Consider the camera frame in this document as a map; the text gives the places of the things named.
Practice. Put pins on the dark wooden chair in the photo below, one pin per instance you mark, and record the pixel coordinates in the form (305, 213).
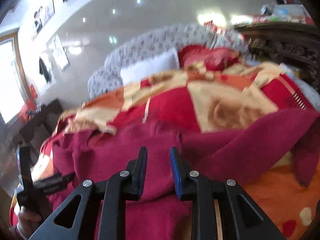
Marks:
(37, 125)

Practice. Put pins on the dark hanging cloth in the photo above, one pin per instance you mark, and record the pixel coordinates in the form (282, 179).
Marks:
(45, 70)

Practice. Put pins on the window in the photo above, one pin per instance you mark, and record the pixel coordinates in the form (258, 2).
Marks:
(10, 80)

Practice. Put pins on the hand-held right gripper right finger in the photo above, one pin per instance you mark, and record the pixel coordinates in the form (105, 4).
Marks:
(177, 180)

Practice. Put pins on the carved dark wooden headboard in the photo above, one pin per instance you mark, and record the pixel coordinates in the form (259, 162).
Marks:
(282, 45)

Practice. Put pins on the wall photo poster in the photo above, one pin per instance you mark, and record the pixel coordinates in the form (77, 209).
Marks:
(42, 16)

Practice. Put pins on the red wall decoration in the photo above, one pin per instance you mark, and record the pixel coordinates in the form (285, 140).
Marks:
(33, 91)

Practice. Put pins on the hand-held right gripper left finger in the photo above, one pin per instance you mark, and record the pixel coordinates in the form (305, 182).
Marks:
(140, 178)

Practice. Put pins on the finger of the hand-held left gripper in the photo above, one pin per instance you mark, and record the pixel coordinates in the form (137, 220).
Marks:
(53, 181)

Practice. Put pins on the white pillow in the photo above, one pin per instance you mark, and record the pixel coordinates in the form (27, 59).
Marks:
(152, 65)

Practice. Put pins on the person's left hand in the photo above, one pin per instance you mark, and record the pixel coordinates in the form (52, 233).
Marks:
(27, 223)

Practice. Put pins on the floral quilt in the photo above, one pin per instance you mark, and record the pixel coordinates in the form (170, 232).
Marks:
(155, 40)

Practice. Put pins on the red frilled pillow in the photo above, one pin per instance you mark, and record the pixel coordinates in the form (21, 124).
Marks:
(207, 56)

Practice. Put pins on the red orange rose printed blanket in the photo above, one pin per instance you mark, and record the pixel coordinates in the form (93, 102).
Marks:
(175, 105)

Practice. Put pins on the wall calendar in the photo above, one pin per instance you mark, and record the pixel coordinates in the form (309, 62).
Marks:
(60, 52)

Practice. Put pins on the maroon fleece garment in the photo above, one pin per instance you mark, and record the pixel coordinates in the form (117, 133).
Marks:
(160, 136)

